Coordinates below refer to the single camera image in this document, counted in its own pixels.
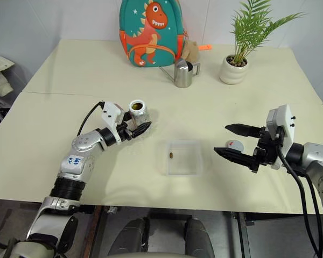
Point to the tan plush toy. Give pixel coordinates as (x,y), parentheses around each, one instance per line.
(190,49)

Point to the black metal table leg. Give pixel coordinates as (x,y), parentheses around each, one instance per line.
(97,233)
(243,235)

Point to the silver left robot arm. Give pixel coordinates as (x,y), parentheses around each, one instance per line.
(86,141)

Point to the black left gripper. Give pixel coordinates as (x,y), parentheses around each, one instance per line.
(123,133)

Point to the clear jar with red label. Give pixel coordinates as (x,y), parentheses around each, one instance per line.
(141,114)

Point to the white ribbed plant pot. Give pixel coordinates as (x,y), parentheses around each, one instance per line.
(233,74)

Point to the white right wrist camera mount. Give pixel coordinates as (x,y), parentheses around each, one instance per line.
(285,123)

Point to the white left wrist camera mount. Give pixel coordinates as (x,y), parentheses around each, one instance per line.
(111,113)

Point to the stainless steel watering can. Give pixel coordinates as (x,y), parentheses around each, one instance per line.
(182,76)

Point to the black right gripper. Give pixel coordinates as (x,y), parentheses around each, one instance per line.
(266,150)

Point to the orange plastic tag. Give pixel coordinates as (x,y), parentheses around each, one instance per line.
(205,47)

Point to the red and white jar lid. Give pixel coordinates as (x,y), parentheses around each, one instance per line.
(237,145)

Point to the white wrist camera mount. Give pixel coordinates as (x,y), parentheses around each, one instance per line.
(111,113)
(285,123)

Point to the clear plastic tray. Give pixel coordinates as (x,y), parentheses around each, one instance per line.
(183,158)

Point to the teal dinosaur backpack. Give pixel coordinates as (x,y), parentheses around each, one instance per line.
(150,35)

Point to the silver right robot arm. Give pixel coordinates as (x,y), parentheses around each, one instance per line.
(315,156)

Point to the green palm plant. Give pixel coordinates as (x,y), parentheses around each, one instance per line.
(247,27)

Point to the dark grey rounded shape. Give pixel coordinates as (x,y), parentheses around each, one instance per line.
(199,237)
(130,236)

